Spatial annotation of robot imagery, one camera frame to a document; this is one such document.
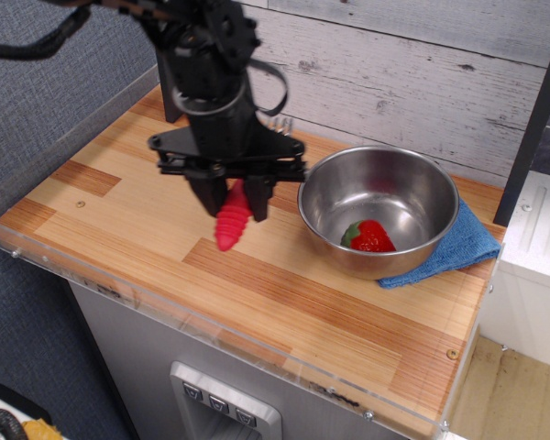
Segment white side unit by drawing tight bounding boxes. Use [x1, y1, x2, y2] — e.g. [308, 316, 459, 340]
[478, 171, 550, 365]

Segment yellow object at corner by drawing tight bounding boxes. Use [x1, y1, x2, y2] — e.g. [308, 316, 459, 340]
[22, 419, 64, 440]

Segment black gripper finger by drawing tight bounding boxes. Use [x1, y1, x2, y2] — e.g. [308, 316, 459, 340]
[244, 176, 274, 222]
[188, 178, 228, 216]

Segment blue folded cloth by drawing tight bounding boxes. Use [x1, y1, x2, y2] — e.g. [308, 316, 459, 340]
[378, 200, 501, 289]

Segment clear acrylic table guard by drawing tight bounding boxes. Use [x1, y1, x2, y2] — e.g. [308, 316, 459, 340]
[0, 85, 493, 439]

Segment red-handled metal fork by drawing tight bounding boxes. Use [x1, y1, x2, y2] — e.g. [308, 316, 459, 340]
[214, 116, 295, 253]

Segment right dark metal post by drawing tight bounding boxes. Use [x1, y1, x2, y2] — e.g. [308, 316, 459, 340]
[493, 62, 550, 226]

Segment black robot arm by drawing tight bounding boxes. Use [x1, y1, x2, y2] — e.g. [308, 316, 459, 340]
[101, 1, 305, 222]

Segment black braided hose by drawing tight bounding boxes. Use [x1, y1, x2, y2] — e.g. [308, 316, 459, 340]
[0, 409, 25, 440]

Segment black cable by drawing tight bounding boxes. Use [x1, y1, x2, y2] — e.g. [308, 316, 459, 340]
[245, 57, 290, 116]

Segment dark metal post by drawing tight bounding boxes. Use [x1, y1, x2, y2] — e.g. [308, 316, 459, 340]
[156, 49, 183, 123]
[493, 62, 550, 226]

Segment left dark metal post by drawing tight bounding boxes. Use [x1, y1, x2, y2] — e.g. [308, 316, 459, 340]
[156, 49, 183, 123]

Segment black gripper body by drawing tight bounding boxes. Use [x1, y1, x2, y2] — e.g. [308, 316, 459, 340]
[147, 27, 305, 183]

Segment stainless steel bowl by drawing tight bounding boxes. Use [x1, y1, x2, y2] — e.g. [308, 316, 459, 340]
[297, 145, 460, 280]

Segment red toy strawberry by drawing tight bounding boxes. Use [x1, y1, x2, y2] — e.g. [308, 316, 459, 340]
[341, 219, 396, 253]

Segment grey cabinet with button panel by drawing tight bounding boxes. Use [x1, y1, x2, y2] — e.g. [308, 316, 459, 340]
[71, 283, 399, 439]

